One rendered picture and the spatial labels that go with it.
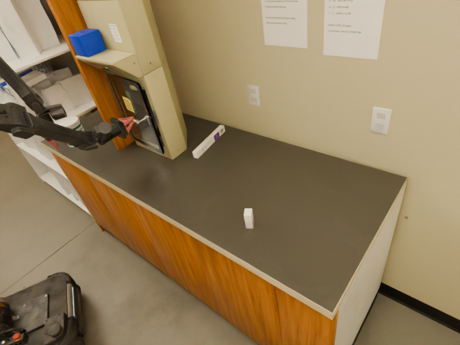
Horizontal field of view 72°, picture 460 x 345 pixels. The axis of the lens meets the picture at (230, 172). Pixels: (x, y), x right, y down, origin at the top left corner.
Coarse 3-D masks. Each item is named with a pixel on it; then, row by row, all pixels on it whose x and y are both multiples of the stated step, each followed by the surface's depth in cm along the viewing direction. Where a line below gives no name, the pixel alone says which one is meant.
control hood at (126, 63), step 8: (80, 56) 142; (96, 56) 138; (104, 56) 136; (112, 56) 134; (120, 56) 132; (128, 56) 130; (104, 64) 133; (112, 64) 127; (120, 64) 129; (128, 64) 131; (136, 64) 134; (120, 72) 139; (128, 72) 133; (136, 72) 135
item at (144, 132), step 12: (120, 84) 151; (132, 84) 142; (120, 96) 159; (132, 96) 149; (144, 108) 147; (144, 120) 155; (132, 132) 176; (144, 132) 164; (156, 132) 155; (144, 144) 174; (156, 144) 162
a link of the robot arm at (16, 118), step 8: (0, 104) 99; (8, 104) 101; (0, 112) 98; (8, 112) 100; (16, 112) 102; (0, 120) 97; (8, 120) 99; (16, 120) 101; (24, 120) 104; (0, 128) 98; (8, 128) 100
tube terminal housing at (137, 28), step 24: (96, 0) 129; (120, 0) 121; (144, 0) 133; (96, 24) 139; (120, 24) 127; (144, 24) 131; (120, 48) 137; (144, 48) 135; (144, 72) 138; (168, 72) 161; (168, 96) 153; (168, 120) 157; (168, 144) 162
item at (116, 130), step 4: (112, 120) 147; (116, 120) 145; (112, 124) 148; (116, 124) 147; (112, 128) 145; (116, 128) 146; (120, 128) 147; (112, 132) 145; (116, 132) 146; (120, 132) 148; (112, 136) 146; (120, 136) 152; (124, 136) 150
